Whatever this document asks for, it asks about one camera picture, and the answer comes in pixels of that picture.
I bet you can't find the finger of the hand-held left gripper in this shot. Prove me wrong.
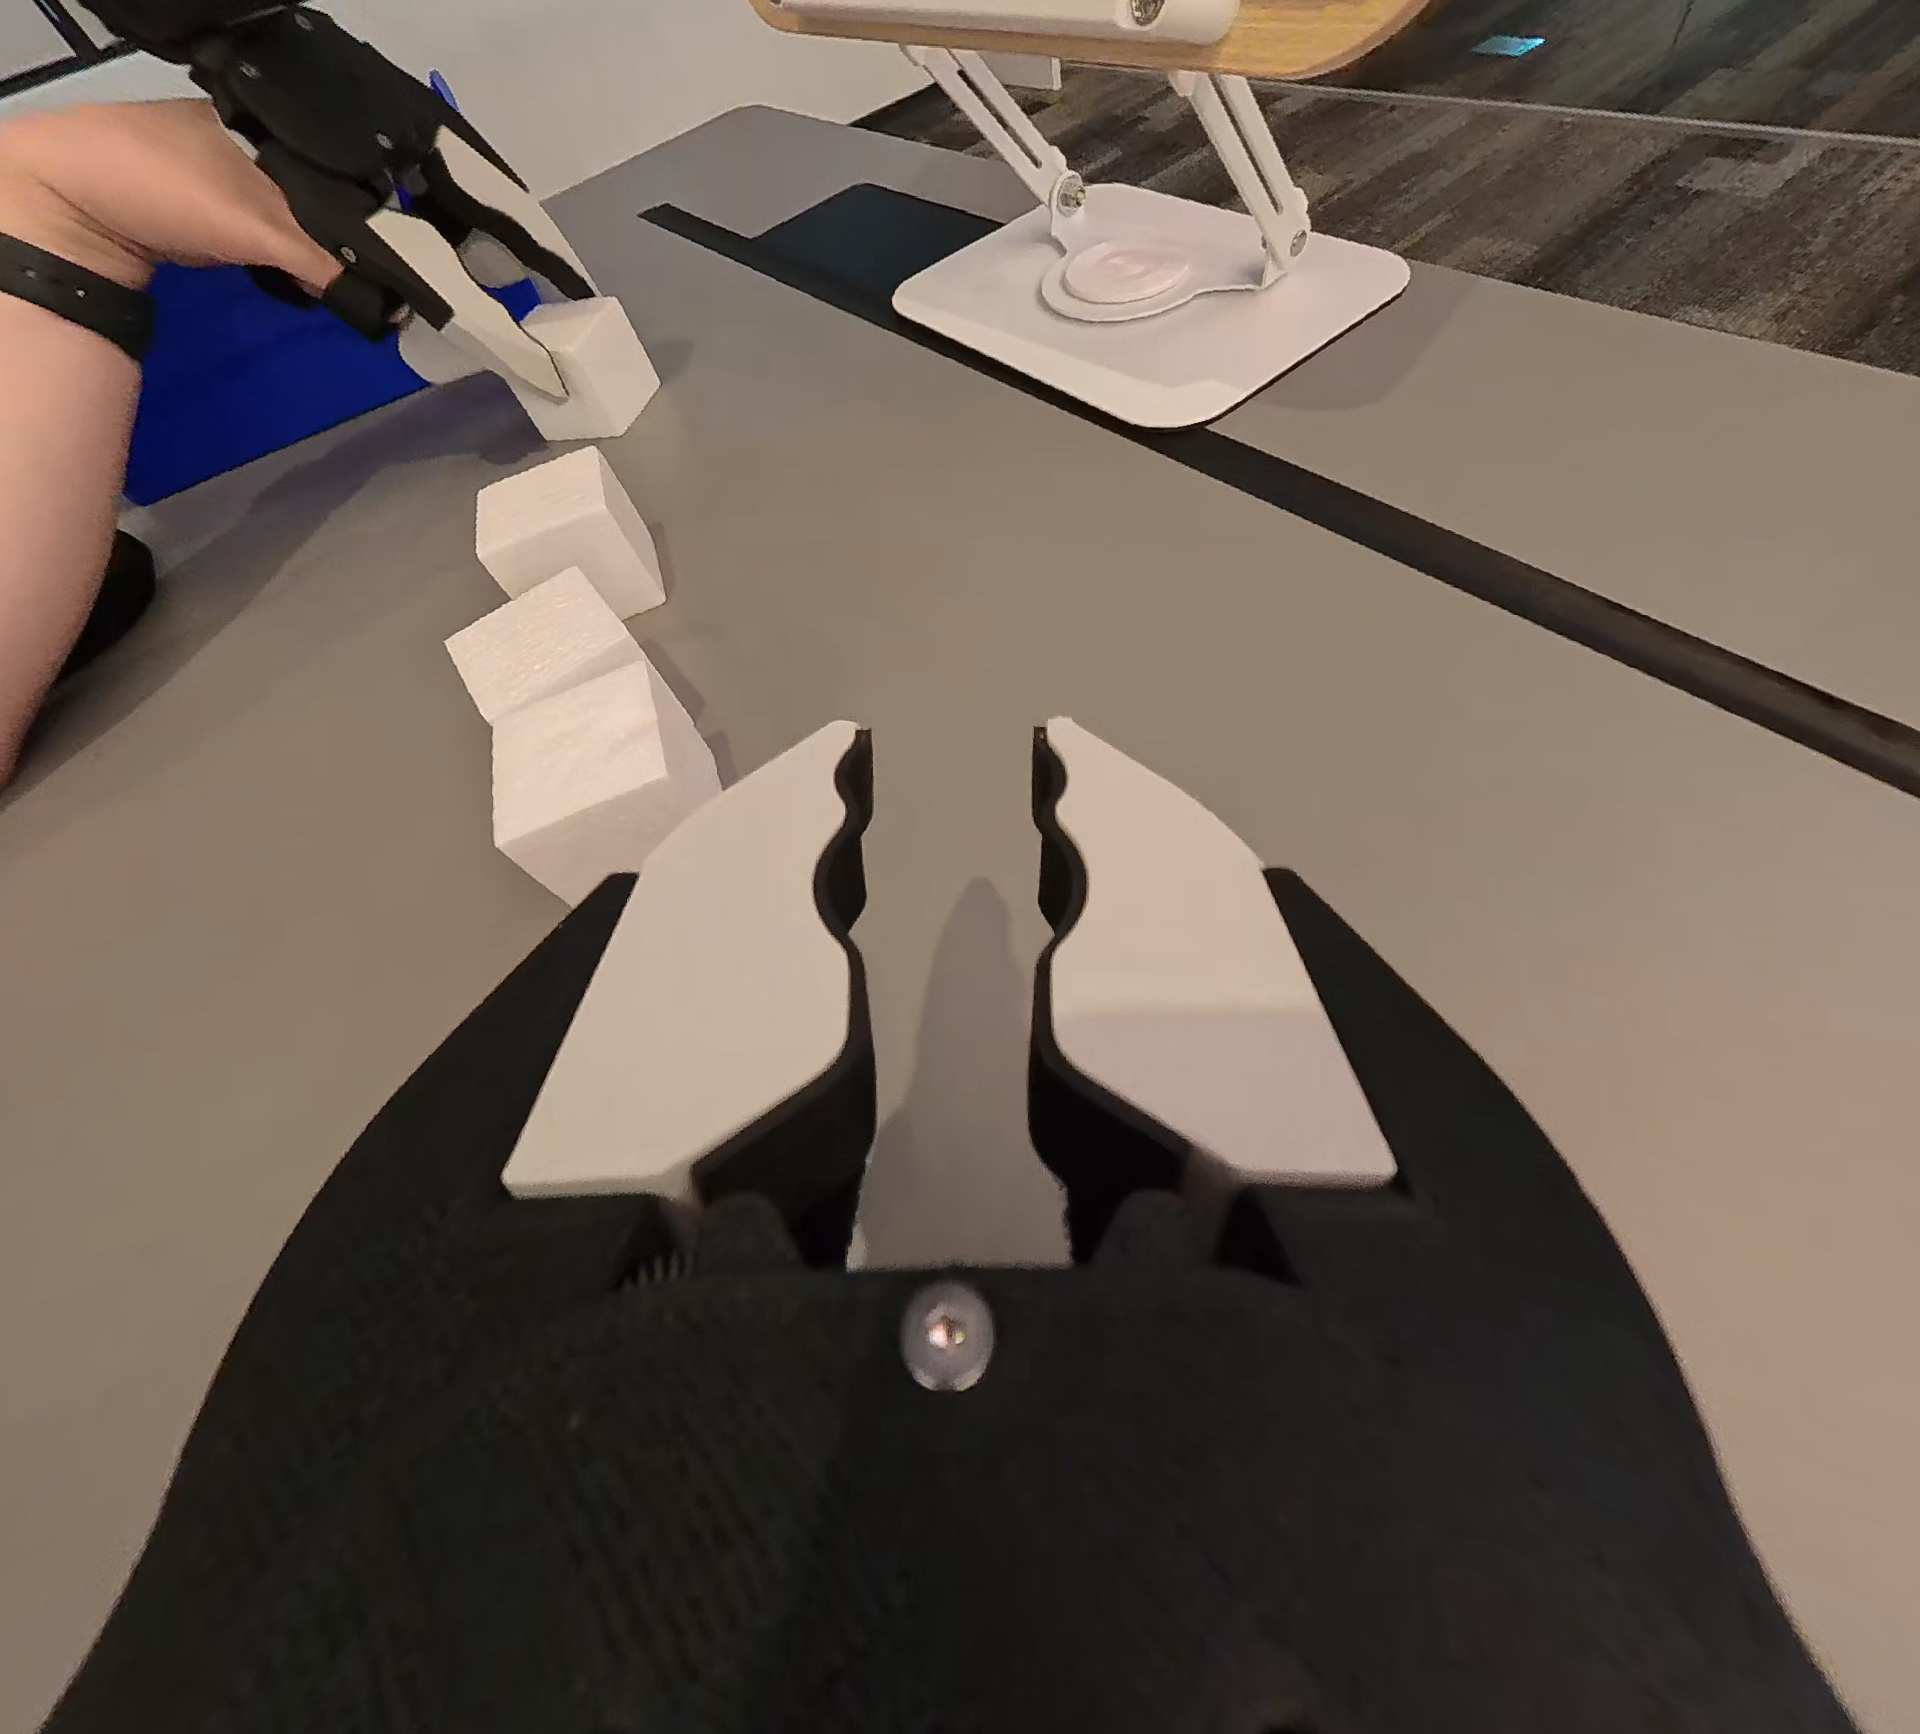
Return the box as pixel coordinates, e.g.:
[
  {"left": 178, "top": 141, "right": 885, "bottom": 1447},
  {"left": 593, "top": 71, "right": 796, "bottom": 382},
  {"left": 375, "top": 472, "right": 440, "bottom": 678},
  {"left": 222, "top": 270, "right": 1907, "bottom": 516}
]
[
  {"left": 423, "top": 110, "right": 603, "bottom": 306},
  {"left": 356, "top": 207, "right": 574, "bottom": 403}
]

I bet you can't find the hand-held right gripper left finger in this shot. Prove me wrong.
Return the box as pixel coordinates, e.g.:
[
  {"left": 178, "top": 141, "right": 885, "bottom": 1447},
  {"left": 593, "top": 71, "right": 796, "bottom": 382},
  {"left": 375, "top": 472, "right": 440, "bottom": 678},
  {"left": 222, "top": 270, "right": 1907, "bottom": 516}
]
[{"left": 503, "top": 717, "right": 879, "bottom": 1263}]

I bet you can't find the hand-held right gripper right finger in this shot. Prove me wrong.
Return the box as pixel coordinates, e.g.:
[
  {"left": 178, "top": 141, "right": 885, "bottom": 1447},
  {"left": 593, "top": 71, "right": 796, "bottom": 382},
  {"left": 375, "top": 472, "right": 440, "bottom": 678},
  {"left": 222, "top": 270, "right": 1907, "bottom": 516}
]
[{"left": 1027, "top": 716, "right": 1400, "bottom": 1263}]

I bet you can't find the white hard foam cube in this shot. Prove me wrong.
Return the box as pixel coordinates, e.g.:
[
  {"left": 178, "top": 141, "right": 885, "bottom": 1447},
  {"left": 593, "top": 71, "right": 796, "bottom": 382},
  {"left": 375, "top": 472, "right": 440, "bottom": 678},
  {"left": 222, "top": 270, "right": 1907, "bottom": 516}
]
[
  {"left": 489, "top": 658, "right": 725, "bottom": 904},
  {"left": 476, "top": 443, "right": 668, "bottom": 620},
  {"left": 516, "top": 293, "right": 663, "bottom": 443},
  {"left": 445, "top": 566, "right": 650, "bottom": 726}
]

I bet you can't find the person's left forearm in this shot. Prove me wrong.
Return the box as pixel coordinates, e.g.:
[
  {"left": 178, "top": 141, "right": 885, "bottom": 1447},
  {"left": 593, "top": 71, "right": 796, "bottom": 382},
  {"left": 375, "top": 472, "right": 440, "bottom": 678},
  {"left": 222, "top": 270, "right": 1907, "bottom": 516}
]
[{"left": 0, "top": 293, "right": 139, "bottom": 793}]

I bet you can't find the person's left hand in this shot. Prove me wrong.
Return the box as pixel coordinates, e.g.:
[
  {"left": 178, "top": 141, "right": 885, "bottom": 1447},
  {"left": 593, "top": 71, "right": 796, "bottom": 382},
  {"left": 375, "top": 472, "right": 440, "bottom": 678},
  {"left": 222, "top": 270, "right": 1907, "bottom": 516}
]
[{"left": 0, "top": 98, "right": 344, "bottom": 297}]

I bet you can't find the blue plastic bin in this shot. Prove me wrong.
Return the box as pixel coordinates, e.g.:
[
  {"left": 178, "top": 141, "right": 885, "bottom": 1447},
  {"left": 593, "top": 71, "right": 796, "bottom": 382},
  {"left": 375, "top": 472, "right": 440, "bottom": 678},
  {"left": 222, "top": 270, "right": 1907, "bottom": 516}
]
[{"left": 120, "top": 69, "right": 549, "bottom": 507}]

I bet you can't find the black wristband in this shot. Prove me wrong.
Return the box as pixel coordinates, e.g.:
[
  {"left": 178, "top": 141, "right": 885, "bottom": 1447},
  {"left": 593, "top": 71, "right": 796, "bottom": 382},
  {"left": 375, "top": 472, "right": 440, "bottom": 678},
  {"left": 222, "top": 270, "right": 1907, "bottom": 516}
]
[{"left": 0, "top": 230, "right": 159, "bottom": 366}]

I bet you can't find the white and wooden document stand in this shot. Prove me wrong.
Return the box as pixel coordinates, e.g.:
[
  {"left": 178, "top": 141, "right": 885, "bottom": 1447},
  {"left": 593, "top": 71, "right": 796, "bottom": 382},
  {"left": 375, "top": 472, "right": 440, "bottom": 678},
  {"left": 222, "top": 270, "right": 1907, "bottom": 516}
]
[{"left": 717, "top": 0, "right": 1549, "bottom": 432}]

